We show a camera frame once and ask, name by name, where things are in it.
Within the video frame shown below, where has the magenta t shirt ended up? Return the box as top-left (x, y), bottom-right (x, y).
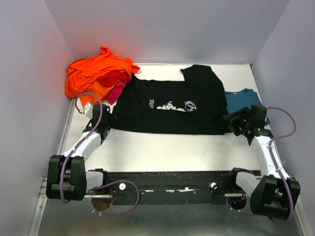
top-left (106, 81), bottom-right (126, 105)

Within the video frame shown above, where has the orange t shirt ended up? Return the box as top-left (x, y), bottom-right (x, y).
top-left (64, 45), bottom-right (140, 106)

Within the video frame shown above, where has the folded blue t shirt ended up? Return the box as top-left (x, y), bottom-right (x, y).
top-left (224, 88), bottom-right (262, 114)

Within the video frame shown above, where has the aluminium frame rail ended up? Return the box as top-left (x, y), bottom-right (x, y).
top-left (27, 98), bottom-right (82, 236)

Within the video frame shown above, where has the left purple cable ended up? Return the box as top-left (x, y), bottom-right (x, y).
top-left (60, 92), bottom-right (140, 216)

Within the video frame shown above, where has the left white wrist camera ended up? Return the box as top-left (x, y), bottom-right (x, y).
top-left (83, 102), bottom-right (94, 119)

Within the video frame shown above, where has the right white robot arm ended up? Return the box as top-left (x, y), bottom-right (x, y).
top-left (224, 105), bottom-right (301, 224)

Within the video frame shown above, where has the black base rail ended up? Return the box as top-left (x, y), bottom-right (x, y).
top-left (81, 169), bottom-right (256, 206)

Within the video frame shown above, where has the black printed t shirt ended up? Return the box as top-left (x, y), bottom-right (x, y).
top-left (112, 64), bottom-right (230, 135)

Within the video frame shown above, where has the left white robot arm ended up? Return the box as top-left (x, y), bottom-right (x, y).
top-left (46, 104), bottom-right (115, 203)

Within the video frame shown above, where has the red t shirt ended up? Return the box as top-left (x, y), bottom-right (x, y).
top-left (96, 70), bottom-right (131, 87)

